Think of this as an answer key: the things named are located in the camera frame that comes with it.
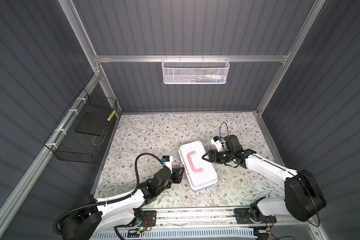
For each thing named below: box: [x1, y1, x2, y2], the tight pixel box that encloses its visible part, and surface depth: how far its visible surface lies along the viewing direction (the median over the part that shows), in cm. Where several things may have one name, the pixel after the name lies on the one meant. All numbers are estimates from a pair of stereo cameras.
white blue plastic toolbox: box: [179, 140, 218, 192], surface depth 81 cm
